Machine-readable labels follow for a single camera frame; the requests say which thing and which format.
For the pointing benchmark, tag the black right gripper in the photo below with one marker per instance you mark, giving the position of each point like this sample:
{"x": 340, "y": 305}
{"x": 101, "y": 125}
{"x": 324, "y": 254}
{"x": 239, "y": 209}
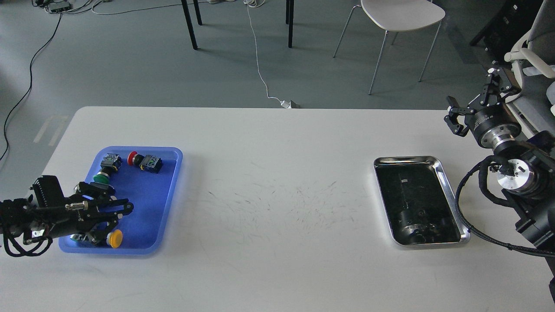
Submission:
{"x": 493, "y": 124}

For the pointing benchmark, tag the white chair with metal legs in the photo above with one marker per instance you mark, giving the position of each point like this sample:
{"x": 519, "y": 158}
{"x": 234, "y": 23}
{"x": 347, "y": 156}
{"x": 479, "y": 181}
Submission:
{"x": 395, "y": 16}

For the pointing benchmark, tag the blue plastic tray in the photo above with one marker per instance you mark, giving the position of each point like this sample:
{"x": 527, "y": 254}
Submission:
{"x": 151, "y": 194}

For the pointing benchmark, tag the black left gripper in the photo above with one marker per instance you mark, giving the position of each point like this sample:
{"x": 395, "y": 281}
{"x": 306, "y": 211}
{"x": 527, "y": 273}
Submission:
{"x": 81, "y": 214}

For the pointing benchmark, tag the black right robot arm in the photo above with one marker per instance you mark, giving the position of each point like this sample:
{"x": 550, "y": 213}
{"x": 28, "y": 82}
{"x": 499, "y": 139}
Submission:
{"x": 519, "y": 174}

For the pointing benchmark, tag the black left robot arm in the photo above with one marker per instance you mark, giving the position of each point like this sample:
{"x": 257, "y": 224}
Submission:
{"x": 22, "y": 222}

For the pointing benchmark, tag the yellow push button switch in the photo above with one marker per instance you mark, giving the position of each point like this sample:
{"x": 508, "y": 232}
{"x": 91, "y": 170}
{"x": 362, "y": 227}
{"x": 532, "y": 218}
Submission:
{"x": 113, "y": 240}

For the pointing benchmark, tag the green push button switch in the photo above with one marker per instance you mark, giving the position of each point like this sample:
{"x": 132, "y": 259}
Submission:
{"x": 109, "y": 165}

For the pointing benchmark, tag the grey office chair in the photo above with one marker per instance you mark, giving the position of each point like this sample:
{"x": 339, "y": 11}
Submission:
{"x": 531, "y": 61}

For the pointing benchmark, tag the shiny metal tray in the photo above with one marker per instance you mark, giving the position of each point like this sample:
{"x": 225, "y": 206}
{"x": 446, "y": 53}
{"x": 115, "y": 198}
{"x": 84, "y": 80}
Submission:
{"x": 418, "y": 202}

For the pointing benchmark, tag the red push button switch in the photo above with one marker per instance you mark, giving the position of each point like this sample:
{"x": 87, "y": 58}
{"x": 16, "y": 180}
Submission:
{"x": 147, "y": 163}

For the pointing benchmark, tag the black cabinet in corner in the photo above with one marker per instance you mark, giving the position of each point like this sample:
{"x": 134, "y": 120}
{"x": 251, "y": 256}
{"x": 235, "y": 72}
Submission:
{"x": 512, "y": 21}

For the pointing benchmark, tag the white power adapter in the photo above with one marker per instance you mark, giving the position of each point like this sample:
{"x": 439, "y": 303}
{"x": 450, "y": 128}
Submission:
{"x": 289, "y": 104}

